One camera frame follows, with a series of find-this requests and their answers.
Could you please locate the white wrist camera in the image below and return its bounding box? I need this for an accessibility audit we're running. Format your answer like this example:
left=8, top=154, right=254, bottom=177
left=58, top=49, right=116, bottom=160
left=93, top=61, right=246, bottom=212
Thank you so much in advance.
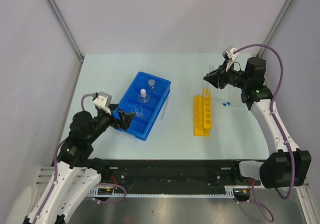
left=93, top=92, right=112, bottom=115
left=222, top=46, right=239, bottom=72

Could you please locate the yellow test tube rack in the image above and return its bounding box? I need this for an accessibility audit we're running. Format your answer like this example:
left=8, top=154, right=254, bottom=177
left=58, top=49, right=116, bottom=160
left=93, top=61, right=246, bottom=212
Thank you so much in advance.
left=193, top=89, right=213, bottom=136

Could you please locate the glass flask with white stopper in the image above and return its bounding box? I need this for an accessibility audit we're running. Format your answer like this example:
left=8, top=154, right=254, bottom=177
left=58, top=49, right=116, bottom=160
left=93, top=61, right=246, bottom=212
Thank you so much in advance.
left=137, top=89, right=151, bottom=104

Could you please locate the white slotted cable duct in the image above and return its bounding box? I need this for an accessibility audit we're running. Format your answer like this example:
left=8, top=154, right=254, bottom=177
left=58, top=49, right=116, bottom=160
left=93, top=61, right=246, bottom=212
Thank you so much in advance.
left=87, top=187, right=243, bottom=199

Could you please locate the small clear glass flask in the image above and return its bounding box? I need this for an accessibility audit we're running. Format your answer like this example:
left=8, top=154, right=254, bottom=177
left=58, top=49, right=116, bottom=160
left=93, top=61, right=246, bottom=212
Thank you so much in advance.
left=147, top=78, right=157, bottom=92

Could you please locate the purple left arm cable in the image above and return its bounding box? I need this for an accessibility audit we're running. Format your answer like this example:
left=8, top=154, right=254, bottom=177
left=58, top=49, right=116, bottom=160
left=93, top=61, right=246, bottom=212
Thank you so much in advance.
left=37, top=91, right=128, bottom=218

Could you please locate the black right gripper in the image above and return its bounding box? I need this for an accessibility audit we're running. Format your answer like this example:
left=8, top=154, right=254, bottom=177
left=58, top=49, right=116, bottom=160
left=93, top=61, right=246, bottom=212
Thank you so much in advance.
left=204, top=59, right=250, bottom=89

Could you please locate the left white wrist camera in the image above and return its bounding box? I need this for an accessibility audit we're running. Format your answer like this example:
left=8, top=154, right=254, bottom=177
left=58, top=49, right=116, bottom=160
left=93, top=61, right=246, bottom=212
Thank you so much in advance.
left=93, top=92, right=112, bottom=115

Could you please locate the blue divided plastic bin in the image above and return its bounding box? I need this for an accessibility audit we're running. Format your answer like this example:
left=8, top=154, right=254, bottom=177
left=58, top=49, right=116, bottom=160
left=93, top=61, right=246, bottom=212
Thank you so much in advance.
left=118, top=72, right=171, bottom=141

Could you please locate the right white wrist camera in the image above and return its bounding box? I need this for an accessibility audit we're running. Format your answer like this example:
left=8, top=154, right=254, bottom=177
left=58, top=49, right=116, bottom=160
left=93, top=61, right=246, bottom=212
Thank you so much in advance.
left=222, top=46, right=239, bottom=72

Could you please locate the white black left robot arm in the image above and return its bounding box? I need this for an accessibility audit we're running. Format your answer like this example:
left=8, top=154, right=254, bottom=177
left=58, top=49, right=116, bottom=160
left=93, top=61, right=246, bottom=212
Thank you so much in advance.
left=24, top=104, right=136, bottom=223

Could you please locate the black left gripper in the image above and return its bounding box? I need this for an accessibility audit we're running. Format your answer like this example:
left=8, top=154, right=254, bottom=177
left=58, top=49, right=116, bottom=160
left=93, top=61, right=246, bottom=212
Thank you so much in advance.
left=87, top=103, right=135, bottom=143

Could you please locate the clear glass test tube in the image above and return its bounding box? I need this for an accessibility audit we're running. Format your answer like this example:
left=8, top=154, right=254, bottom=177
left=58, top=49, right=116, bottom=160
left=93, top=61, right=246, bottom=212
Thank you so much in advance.
left=160, top=96, right=170, bottom=120
left=208, top=65, right=215, bottom=75

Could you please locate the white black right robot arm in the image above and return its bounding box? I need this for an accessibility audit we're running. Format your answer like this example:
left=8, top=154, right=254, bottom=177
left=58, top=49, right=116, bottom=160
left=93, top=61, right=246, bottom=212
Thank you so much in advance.
left=203, top=57, right=312, bottom=188

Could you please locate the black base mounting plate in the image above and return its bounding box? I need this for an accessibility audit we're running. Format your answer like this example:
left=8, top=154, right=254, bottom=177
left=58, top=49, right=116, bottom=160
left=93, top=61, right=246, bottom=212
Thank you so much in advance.
left=51, top=158, right=266, bottom=202

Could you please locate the clear glass beaker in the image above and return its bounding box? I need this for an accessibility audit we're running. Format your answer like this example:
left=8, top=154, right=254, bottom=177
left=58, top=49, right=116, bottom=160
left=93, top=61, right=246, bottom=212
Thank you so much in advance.
left=132, top=104, right=144, bottom=118

